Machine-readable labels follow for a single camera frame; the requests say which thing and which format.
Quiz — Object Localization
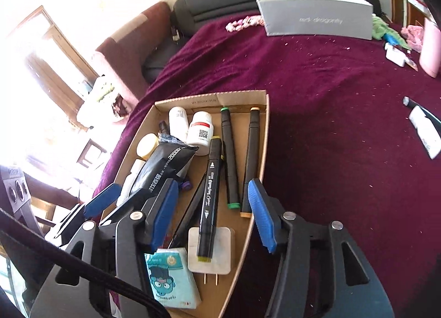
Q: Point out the pink thermos bottle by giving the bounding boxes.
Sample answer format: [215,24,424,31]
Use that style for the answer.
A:
[418,17,441,79]

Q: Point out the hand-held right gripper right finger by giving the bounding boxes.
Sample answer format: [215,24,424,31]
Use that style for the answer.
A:
[248,179,393,318]

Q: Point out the long black pen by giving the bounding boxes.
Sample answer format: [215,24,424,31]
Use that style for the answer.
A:
[168,171,207,250]

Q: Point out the green cloth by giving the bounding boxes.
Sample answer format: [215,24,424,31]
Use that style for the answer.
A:
[371,15,412,50]

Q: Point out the black foil packet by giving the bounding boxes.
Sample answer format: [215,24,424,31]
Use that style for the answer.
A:
[115,133,200,210]

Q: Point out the black marker green cap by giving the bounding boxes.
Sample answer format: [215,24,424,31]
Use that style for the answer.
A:
[220,107,242,210]

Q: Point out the cardboard box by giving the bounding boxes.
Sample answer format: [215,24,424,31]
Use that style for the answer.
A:
[93,90,270,318]

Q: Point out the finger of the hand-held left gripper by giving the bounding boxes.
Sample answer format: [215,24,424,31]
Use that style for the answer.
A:
[52,183,122,246]

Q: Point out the black white packaged item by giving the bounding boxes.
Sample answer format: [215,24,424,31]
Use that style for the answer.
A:
[402,95,441,161]

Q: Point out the teal tissue pack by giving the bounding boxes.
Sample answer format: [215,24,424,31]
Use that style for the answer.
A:
[145,248,202,310]

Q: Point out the black marker tan cap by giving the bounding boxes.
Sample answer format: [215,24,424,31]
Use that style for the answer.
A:
[240,108,262,218]

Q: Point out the black braided cable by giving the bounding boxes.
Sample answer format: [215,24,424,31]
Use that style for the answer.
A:
[0,209,169,318]

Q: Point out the white plastic bag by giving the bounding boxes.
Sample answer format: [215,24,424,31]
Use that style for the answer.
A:
[76,76,136,125]

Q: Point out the white bottle red label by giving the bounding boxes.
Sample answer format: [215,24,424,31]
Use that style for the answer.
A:
[186,111,213,156]

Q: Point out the black cushion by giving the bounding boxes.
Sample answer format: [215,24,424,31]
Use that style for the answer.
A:
[142,0,383,85]

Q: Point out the pink white braided rope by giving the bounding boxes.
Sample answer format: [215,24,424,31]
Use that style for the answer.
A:
[225,15,265,32]

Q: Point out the black marker yellow-green cap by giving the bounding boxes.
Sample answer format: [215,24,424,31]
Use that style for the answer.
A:
[196,136,224,263]

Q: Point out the white USB charger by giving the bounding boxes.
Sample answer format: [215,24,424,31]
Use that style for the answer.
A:
[385,43,410,66]

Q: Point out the pink fluffy cloth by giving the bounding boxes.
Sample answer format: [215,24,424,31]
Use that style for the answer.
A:
[400,25,427,52]

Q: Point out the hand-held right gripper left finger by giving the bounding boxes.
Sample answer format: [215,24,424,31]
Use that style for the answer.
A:
[31,178,180,318]

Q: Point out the grey appliance round dials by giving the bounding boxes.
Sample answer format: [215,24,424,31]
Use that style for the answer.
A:
[0,164,33,217]

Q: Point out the dark red sofa cushion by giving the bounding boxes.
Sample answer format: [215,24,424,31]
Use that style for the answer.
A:
[96,1,172,112]

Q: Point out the grey rectangular box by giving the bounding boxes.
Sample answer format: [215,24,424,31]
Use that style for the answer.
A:
[256,0,374,41]

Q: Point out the white bottle yellow cap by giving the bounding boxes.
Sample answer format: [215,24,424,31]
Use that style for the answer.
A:
[136,133,160,159]

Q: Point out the white plug adapter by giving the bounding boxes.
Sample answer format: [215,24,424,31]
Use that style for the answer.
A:
[188,226,235,286]

